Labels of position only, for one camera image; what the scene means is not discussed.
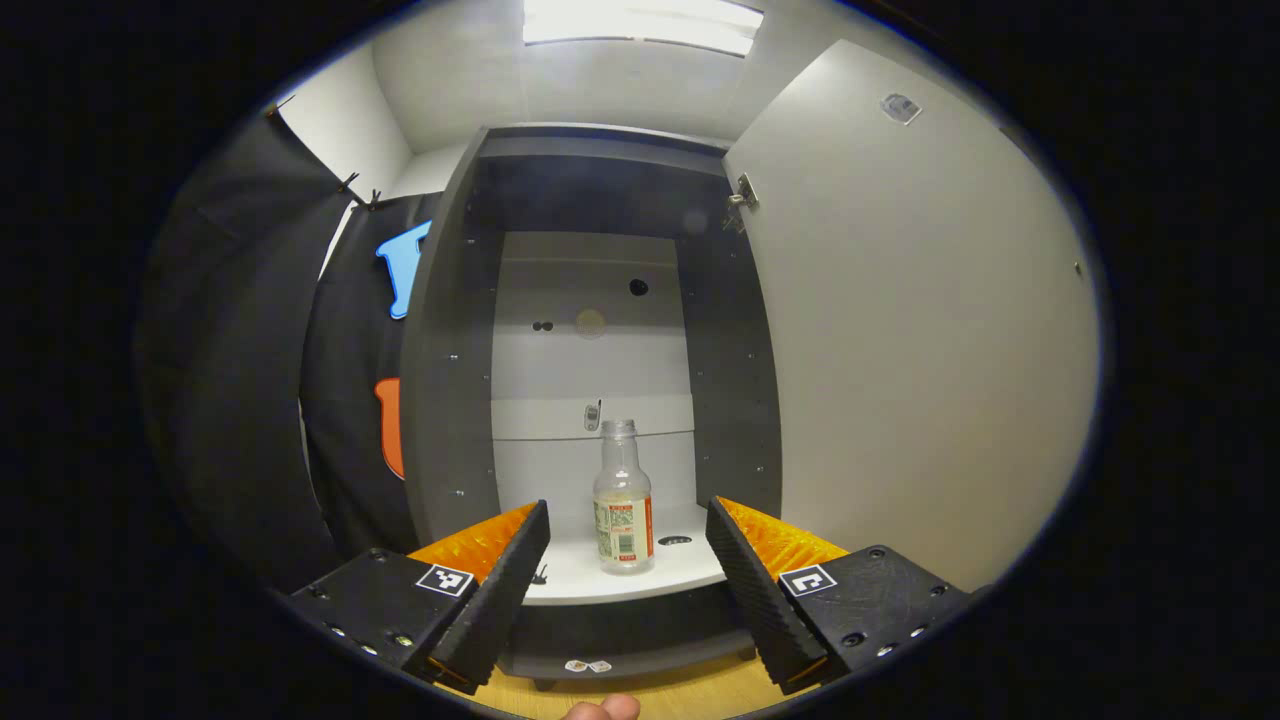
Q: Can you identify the grey cabinet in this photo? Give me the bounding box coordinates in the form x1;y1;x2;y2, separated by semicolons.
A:
400;122;787;692

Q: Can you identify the black backdrop cloth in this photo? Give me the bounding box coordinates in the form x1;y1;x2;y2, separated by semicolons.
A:
140;105;443;593

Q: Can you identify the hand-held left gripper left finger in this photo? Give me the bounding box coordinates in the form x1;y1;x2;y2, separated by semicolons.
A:
290;500;551;692

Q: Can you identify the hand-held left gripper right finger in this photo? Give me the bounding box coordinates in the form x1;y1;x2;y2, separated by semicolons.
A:
706;496;973;696

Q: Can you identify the clear plastic bottle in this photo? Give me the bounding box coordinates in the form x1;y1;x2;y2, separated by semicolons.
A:
592;419;656;576

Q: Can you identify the large ceiling light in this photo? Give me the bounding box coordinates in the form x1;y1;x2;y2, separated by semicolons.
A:
522;0;766;57

